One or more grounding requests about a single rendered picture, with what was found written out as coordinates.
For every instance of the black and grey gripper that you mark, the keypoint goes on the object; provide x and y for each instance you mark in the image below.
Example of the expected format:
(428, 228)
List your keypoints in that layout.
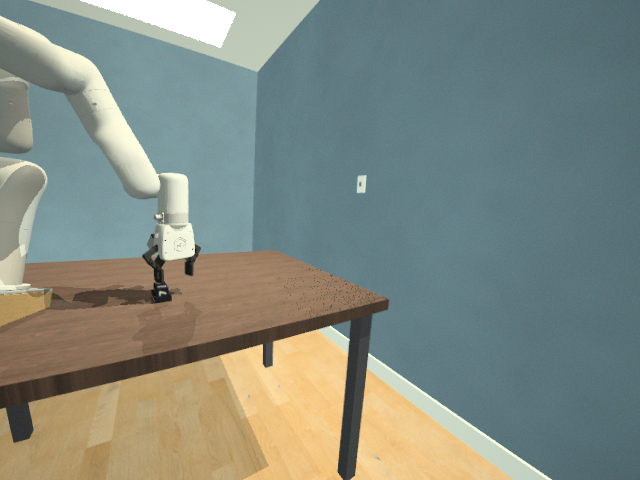
(175, 241)

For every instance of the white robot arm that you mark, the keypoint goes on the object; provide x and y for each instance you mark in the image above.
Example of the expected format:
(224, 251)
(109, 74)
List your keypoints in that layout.
(29, 57)

